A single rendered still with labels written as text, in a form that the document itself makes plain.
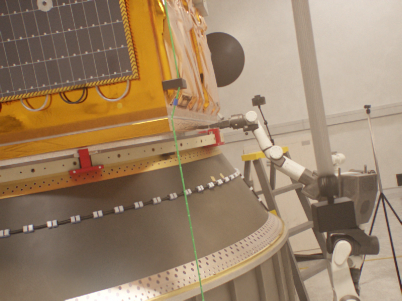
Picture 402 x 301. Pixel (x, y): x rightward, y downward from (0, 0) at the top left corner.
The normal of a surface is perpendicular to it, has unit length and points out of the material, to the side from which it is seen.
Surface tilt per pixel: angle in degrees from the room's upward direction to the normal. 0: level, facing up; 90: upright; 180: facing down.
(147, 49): 90
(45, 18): 90
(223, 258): 43
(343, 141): 90
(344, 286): 90
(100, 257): 62
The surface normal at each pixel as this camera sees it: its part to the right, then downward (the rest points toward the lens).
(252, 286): 0.80, -0.11
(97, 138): -0.11, 0.07
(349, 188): -0.75, 0.05
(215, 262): 0.33, -0.77
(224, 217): 0.62, -0.56
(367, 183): 0.66, 0.02
